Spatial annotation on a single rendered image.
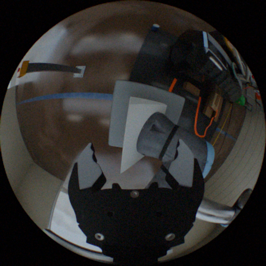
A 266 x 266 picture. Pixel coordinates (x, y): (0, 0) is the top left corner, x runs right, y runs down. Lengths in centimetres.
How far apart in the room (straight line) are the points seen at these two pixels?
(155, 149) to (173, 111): 29
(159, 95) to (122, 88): 19
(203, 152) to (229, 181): 591
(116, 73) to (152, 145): 118
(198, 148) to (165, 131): 12
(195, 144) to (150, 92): 31
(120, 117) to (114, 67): 101
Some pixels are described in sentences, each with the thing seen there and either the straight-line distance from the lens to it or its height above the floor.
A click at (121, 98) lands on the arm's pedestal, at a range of 44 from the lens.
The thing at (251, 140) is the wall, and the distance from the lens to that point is 584.
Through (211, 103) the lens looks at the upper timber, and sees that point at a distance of 185.
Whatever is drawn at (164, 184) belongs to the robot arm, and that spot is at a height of 117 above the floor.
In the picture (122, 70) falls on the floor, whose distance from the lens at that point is 133.
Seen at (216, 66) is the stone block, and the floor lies 74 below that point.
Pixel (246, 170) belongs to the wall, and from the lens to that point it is 589.
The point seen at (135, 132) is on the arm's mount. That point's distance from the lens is 26.
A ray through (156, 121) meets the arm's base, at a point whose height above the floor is 103.
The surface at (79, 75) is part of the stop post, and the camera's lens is 155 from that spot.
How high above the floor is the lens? 129
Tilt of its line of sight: 61 degrees down
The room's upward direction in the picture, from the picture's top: 177 degrees clockwise
